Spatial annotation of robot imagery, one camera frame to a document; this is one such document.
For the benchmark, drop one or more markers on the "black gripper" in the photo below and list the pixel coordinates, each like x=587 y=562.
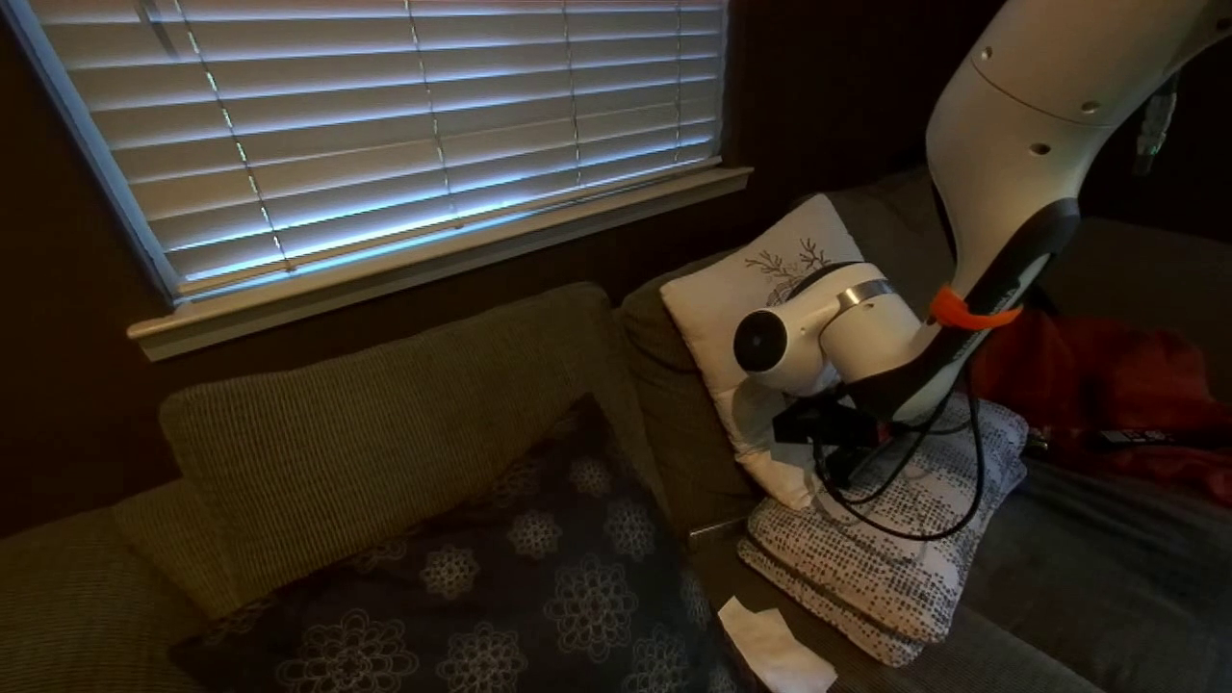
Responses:
x=830 y=419

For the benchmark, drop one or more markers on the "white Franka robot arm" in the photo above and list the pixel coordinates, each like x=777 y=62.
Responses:
x=1027 y=141

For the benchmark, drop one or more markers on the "white text-print flat pillow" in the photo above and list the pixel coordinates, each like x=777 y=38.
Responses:
x=872 y=562

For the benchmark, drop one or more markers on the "white tissue paper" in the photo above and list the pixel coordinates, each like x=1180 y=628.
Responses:
x=771 y=649

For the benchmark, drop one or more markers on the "white pillow with line print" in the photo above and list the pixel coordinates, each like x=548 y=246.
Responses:
x=718 y=308

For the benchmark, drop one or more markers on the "red blanket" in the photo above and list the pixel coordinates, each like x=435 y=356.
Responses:
x=1129 y=385

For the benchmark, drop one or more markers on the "dark floral patterned pillow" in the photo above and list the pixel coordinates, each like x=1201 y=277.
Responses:
x=515 y=580

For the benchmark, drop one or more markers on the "light wooden window sill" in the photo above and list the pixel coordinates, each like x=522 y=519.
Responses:
x=435 y=256

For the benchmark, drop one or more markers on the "grey-green fabric couch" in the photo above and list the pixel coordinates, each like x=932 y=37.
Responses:
x=359 y=436

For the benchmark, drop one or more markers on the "white window blind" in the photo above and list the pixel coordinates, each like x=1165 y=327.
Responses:
x=385 y=118

